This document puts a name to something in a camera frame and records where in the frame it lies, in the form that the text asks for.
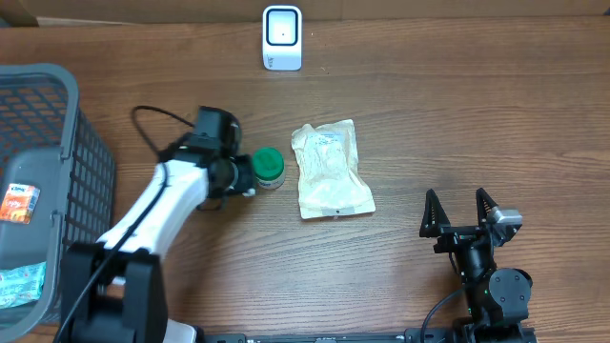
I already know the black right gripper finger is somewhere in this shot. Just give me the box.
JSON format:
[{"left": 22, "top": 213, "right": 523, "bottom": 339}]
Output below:
[
  {"left": 419, "top": 189, "right": 451, "bottom": 238},
  {"left": 476, "top": 188, "right": 498, "bottom": 225}
]

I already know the beige food pouch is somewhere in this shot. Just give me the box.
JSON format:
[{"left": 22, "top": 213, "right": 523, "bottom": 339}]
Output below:
[{"left": 291, "top": 119, "right": 376, "bottom": 220}]

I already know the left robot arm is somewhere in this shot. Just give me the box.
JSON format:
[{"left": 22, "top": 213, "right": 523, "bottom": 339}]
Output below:
[{"left": 54, "top": 106, "right": 255, "bottom": 342}]

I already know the orange tissue pack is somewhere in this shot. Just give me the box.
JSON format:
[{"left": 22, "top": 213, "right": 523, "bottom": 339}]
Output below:
[{"left": 1, "top": 183, "right": 40, "bottom": 225}]

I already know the white barcode scanner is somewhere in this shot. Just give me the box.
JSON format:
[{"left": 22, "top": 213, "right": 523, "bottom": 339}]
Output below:
[{"left": 262, "top": 5, "right": 303, "bottom": 71}]

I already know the light green wipes packet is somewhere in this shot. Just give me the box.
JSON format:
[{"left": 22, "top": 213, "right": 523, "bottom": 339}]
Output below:
[{"left": 0, "top": 262, "right": 47, "bottom": 309}]

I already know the grey plastic mesh basket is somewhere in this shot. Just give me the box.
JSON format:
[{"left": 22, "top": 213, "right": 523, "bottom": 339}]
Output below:
[{"left": 1, "top": 63, "right": 116, "bottom": 342}]

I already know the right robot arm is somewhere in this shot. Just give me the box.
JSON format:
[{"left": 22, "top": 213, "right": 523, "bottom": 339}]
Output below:
[{"left": 418, "top": 188, "right": 537, "bottom": 343}]

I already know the green lidded white jar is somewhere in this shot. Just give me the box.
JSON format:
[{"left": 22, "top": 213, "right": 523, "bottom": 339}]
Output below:
[{"left": 253, "top": 147, "right": 285, "bottom": 190}]

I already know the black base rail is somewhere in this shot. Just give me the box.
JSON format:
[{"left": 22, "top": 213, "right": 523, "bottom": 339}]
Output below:
[{"left": 195, "top": 329, "right": 538, "bottom": 343}]

